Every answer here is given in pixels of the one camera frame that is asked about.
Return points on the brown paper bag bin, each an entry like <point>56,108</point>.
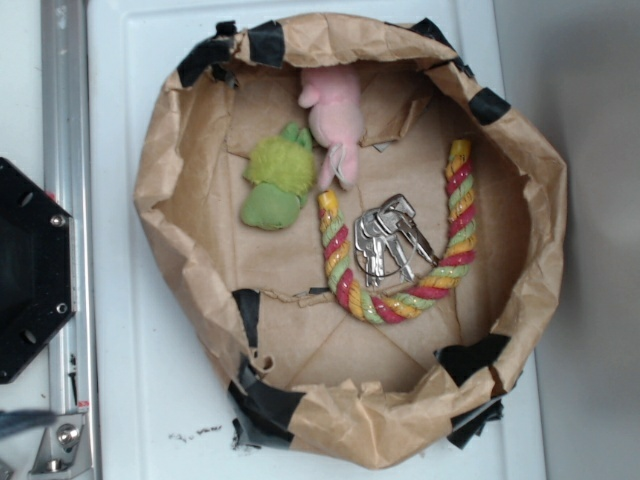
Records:
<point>302,371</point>

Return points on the green plush toy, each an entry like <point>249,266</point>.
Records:
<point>282,171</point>

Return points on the pink plush bunny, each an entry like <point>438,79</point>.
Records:
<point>332,95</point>

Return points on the silver key bunch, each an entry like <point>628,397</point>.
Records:
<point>387,238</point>

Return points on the aluminium extrusion rail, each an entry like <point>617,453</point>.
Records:
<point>70,447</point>

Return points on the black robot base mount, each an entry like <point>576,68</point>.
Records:
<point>36,274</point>

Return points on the multicolour twisted rope toy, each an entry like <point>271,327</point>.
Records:
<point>445,276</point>

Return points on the white plastic tray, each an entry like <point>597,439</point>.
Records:
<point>164,414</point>

